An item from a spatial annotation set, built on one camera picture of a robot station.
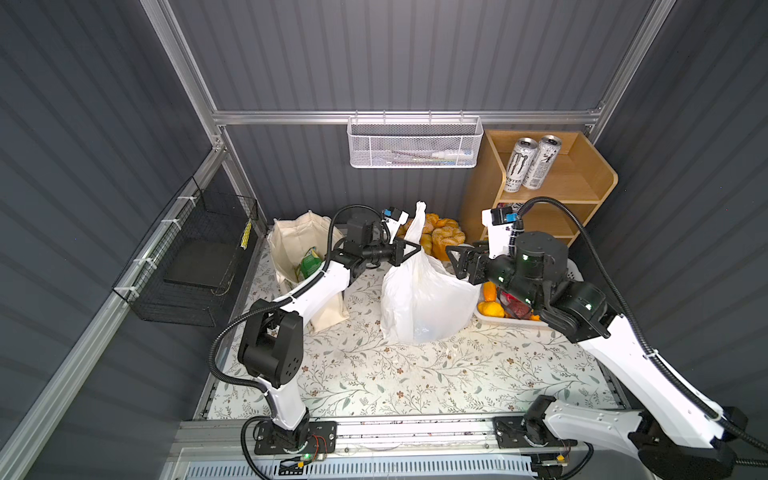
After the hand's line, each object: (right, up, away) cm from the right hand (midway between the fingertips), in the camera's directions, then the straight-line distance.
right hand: (463, 248), depth 62 cm
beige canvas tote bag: (-47, +4, +32) cm, 57 cm away
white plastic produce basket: (+43, -8, +31) cm, 54 cm away
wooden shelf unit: (+31, +20, +24) cm, 44 cm away
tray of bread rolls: (+2, +6, +45) cm, 46 cm away
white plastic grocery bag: (-6, -14, +19) cm, 25 cm away
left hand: (-7, +1, +19) cm, 20 cm away
